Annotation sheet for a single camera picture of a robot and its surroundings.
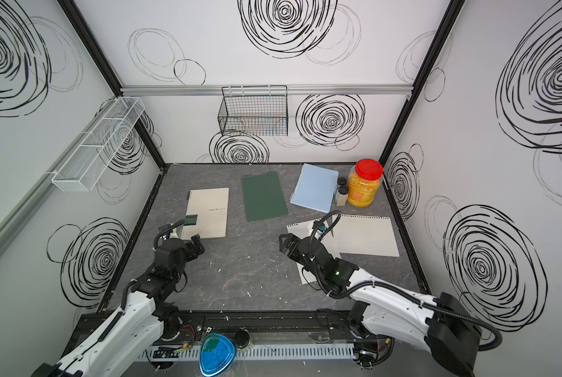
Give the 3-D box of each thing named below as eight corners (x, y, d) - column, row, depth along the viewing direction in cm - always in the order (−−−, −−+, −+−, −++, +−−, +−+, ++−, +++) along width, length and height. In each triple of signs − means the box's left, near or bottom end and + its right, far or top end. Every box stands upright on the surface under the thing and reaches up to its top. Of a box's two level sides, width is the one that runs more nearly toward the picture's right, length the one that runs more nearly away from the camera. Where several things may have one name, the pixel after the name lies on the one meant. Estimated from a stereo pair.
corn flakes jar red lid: (347, 206, 103) (355, 183, 91) (342, 182, 113) (349, 158, 100) (376, 206, 104) (388, 184, 91) (369, 182, 113) (379, 159, 100)
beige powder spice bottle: (335, 206, 105) (339, 194, 99) (334, 197, 109) (337, 185, 102) (345, 206, 105) (349, 194, 99) (343, 197, 109) (347, 185, 102)
